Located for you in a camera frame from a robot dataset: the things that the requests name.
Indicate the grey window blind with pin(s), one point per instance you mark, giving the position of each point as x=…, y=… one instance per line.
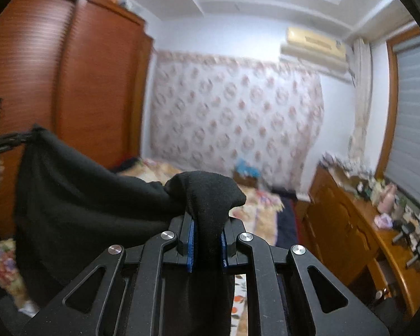
x=413, y=129

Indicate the wooden sideboard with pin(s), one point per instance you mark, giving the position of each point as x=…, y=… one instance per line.
x=343, y=224

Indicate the pink tissue pack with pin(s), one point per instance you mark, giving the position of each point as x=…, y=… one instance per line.
x=383, y=222

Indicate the floral blanket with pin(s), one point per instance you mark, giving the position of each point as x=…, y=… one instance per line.
x=255, y=210

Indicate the cardboard box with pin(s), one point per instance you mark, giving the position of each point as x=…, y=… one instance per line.
x=245, y=180

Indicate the white window curtain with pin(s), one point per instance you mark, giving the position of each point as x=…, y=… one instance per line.
x=360, y=105

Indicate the wooden slatted wardrobe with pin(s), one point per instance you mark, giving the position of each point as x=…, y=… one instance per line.
x=56, y=77

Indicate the teal cloth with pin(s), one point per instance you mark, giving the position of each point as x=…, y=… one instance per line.
x=248, y=168

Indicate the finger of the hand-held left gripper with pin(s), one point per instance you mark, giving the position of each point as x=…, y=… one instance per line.
x=14, y=140

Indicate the small toiletry bottles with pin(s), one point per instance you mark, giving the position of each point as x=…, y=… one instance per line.
x=369, y=190

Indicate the pink bottle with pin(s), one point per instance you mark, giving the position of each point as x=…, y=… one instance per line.
x=387, y=199

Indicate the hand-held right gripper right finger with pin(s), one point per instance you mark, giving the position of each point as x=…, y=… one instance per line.
x=224, y=252

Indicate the orange-print bed sheet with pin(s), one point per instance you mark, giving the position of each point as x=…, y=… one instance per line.
x=238, y=304

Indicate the black printed t-shirt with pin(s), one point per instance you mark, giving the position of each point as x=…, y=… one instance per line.
x=73, y=196

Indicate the navy bed sheet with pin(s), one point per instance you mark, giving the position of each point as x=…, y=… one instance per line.
x=287, y=224

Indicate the wall air conditioner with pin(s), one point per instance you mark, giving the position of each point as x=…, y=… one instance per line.
x=315, y=49

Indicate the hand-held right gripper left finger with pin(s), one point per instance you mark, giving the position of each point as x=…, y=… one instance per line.
x=190, y=248

